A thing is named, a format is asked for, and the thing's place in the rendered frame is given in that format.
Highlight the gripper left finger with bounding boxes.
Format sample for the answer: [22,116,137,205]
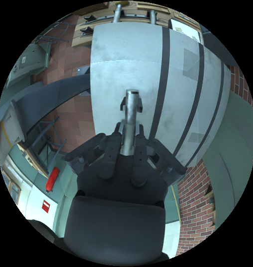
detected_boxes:
[64,97,127,181]

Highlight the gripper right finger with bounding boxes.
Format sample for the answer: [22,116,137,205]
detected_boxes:
[132,97,188,187]

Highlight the silver end-measure rod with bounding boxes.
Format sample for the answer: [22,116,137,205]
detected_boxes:
[121,89,140,156]

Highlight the pale green jig borer body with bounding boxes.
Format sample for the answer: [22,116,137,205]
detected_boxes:
[185,89,253,230]

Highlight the grey slotted jig borer table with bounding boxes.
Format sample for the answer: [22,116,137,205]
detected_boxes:
[90,20,232,169]

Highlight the black rod rack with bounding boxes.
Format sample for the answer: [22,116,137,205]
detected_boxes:
[80,14,160,38]

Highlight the red fire extinguisher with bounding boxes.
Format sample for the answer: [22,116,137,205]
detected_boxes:
[45,167,61,194]

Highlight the wooden framed window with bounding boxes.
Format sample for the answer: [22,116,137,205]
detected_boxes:
[1,171,22,204]

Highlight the green electrical cabinet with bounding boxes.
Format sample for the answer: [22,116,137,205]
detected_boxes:
[6,42,53,89]

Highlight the white paper sheet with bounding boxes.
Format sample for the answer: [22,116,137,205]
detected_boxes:
[170,17,202,44]

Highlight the dark metal frame stand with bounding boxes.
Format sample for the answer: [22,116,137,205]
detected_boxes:
[29,116,68,168]

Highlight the red wall sign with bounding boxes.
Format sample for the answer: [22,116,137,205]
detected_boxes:
[41,199,51,214]

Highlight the wooden wall shelf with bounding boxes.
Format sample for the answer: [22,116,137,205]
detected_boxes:
[203,185,217,226]

